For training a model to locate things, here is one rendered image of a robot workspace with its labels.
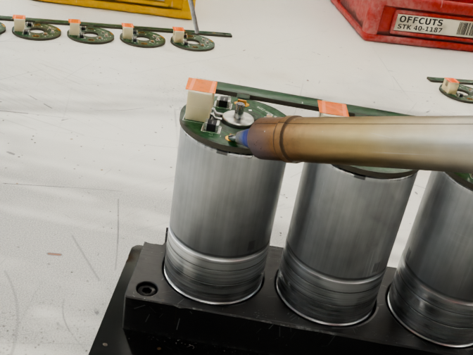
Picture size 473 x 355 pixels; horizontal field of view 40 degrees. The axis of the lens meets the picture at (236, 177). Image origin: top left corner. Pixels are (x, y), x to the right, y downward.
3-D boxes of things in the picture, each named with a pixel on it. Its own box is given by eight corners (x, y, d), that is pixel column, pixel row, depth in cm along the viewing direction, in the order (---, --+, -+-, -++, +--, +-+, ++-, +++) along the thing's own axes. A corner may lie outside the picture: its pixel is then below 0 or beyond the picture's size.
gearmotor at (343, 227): (369, 360, 15) (433, 177, 13) (267, 342, 15) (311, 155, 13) (361, 294, 17) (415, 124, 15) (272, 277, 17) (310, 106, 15)
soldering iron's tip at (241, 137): (222, 151, 13) (255, 153, 12) (219, 127, 13) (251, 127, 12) (241, 147, 13) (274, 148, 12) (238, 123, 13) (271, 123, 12)
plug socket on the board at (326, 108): (351, 148, 13) (359, 120, 13) (311, 141, 13) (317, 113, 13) (349, 132, 14) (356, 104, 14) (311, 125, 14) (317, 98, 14)
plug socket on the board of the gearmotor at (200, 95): (219, 126, 13) (224, 96, 13) (179, 119, 13) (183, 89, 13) (224, 110, 14) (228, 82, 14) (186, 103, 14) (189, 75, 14)
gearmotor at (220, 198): (253, 340, 15) (293, 152, 13) (151, 322, 15) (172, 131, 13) (259, 275, 17) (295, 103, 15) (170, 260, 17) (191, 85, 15)
